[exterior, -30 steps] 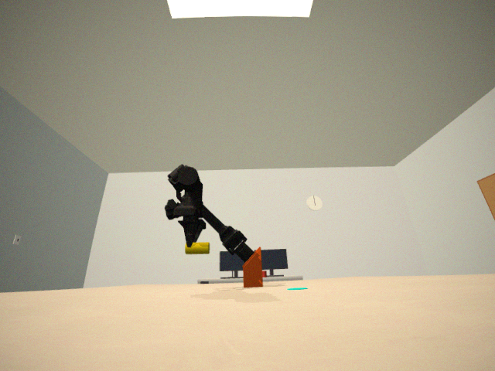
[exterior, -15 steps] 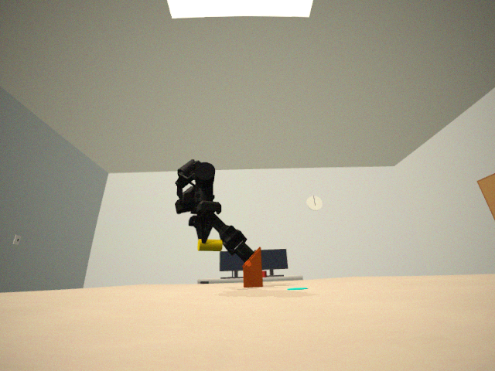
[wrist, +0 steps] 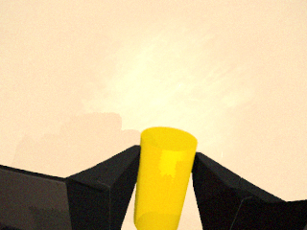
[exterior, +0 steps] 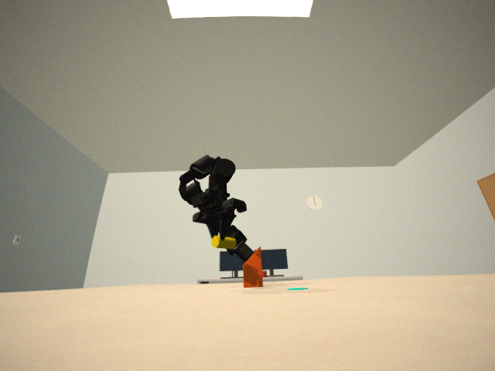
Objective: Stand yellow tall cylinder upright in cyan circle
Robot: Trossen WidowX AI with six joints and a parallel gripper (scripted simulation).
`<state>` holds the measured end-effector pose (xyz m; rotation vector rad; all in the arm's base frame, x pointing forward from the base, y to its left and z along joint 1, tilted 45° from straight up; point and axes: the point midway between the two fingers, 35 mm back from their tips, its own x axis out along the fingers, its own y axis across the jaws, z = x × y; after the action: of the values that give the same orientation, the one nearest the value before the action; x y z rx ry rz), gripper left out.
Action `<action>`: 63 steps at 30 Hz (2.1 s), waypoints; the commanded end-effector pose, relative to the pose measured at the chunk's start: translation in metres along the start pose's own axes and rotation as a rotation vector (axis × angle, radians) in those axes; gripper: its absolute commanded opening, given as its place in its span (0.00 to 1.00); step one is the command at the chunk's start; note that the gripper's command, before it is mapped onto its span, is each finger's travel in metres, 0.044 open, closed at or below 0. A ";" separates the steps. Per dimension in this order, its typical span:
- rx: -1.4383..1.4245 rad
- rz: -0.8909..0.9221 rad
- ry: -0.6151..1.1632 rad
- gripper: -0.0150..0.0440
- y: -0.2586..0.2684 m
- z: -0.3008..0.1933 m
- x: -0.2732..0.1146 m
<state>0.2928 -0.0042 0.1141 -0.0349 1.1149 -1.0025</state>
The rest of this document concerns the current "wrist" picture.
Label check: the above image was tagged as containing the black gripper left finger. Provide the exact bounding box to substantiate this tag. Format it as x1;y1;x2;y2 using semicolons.
0;145;141;230

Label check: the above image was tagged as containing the yellow cylinder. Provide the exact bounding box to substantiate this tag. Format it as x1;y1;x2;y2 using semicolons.
133;126;197;230

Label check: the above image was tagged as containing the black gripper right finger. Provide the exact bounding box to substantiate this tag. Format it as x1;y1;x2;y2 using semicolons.
191;152;307;230

